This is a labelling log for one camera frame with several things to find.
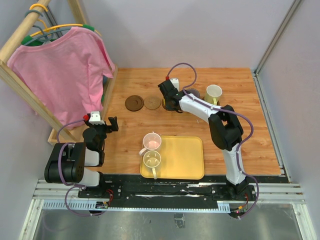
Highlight pink mug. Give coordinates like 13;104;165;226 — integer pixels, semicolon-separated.
138;132;162;156

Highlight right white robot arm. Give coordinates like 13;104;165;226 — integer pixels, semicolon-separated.
158;79;249;200

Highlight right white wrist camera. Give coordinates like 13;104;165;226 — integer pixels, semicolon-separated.
170;78;180;91

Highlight woven rattan coaster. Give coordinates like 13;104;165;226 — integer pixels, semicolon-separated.
144;95;161;110

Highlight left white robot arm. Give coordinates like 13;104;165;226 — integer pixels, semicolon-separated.
44;111;119;198

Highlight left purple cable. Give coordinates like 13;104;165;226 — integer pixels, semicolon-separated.
57;115;108;217

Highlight white green mug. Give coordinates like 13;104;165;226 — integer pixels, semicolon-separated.
204;84;223;105

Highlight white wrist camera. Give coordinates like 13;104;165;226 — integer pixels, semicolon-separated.
170;78;180;91
88;111;106;125

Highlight wooden clothes rack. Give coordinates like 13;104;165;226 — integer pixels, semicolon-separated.
0;0;118;145

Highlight purple mug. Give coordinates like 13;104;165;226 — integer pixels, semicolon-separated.
186;88;201;98

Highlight yellow clothes hanger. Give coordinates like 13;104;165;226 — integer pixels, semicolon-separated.
25;0;102;37

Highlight green garment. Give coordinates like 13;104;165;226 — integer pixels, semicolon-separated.
20;23;101;47

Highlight yellow plastic tray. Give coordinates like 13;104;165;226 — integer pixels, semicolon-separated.
140;135;205;180

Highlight yellow transparent mug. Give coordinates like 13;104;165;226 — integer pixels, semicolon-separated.
161;98;167;110

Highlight aluminium frame post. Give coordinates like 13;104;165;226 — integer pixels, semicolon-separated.
252;0;304;76

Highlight grey clothes hanger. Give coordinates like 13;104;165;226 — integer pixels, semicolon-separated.
20;25;71;46

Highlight pink t-shirt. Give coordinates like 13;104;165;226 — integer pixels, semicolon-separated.
7;27;115;129

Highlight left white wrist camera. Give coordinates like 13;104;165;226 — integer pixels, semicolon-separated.
88;111;106;125

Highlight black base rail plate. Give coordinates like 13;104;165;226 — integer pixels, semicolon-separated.
47;172;291;211

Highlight cream mug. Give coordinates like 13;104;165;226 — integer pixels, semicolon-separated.
142;150;162;180

